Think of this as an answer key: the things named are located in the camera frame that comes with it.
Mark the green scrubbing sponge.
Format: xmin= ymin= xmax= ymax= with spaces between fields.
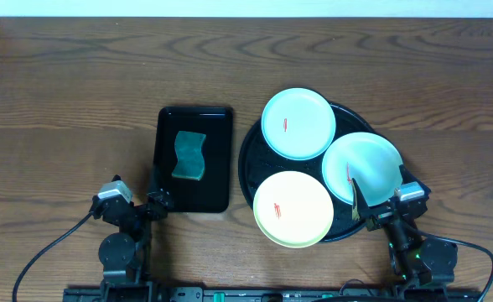
xmin=172 ymin=131 xmax=206 ymax=181

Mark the yellow plate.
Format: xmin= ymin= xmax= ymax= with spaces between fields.
xmin=253 ymin=171 xmax=334 ymax=248

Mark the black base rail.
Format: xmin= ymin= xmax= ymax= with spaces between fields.
xmin=62 ymin=287 xmax=480 ymax=302

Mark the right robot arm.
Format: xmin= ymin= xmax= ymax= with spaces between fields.
xmin=351 ymin=165 xmax=458 ymax=289

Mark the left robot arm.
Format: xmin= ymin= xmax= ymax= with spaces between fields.
xmin=90 ymin=175 xmax=174 ymax=285

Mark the mint green plate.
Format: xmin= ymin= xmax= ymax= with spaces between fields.
xmin=261 ymin=88 xmax=336 ymax=161
xmin=321 ymin=132 xmax=402 ymax=207

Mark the black rectangular tray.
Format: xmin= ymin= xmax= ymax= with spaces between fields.
xmin=150 ymin=107 xmax=233 ymax=213

